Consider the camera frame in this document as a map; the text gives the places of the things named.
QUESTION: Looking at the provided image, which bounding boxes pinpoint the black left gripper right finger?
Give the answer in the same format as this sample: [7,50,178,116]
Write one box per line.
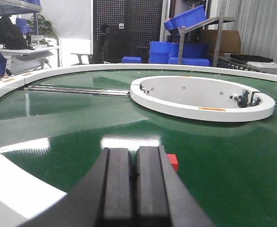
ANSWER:
[135,146,215,227]

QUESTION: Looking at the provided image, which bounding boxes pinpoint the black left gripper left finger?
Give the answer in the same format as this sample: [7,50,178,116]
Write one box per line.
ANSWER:
[23,148,133,227]

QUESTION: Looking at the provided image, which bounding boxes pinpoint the red cube block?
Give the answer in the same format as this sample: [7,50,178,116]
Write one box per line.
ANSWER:
[166,154,179,172]

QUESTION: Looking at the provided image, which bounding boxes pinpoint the blue bin on rack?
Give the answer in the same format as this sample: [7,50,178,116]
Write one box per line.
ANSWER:
[164,5,206,35]

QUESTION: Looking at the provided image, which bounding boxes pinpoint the white outer conveyor rim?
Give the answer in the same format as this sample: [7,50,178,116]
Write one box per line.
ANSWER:
[0,64,277,227]

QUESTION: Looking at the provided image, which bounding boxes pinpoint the metal conveyor seam rod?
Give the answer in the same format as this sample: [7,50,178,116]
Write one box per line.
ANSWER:
[27,86,130,97]

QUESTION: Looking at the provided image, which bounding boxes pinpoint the small blue crate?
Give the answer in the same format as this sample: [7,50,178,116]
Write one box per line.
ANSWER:
[121,56,142,63]

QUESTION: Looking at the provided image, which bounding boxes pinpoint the stacked blue crates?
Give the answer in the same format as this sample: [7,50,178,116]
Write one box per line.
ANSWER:
[148,42,211,67]

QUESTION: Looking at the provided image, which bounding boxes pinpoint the white folding desk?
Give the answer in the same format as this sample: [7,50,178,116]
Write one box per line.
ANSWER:
[0,45,61,77]

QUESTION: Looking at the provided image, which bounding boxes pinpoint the black tray on rollers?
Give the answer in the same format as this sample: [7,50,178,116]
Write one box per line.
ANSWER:
[230,54,274,63]

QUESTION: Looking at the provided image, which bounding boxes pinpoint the white foam sheet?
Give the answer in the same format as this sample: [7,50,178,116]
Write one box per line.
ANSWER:
[247,61,277,69]

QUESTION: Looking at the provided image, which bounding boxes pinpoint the cardboard box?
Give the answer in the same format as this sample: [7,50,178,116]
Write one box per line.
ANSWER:
[199,29,241,55]

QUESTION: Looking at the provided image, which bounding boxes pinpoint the black pegboard panel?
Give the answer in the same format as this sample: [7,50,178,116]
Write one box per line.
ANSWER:
[93,0,163,63]

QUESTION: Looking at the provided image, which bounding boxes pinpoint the green potted plant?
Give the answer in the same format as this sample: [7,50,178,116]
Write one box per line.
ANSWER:
[27,13,58,40]

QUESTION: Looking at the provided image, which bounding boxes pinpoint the metal flow rack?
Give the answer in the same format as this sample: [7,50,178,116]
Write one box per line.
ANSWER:
[164,0,241,67]

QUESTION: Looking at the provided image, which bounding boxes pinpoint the black backpack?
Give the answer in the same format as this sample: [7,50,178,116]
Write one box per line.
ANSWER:
[0,16,26,50]

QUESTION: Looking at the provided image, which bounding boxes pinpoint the white inner conveyor ring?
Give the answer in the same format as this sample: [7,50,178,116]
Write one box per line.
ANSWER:
[130,75,276,122]

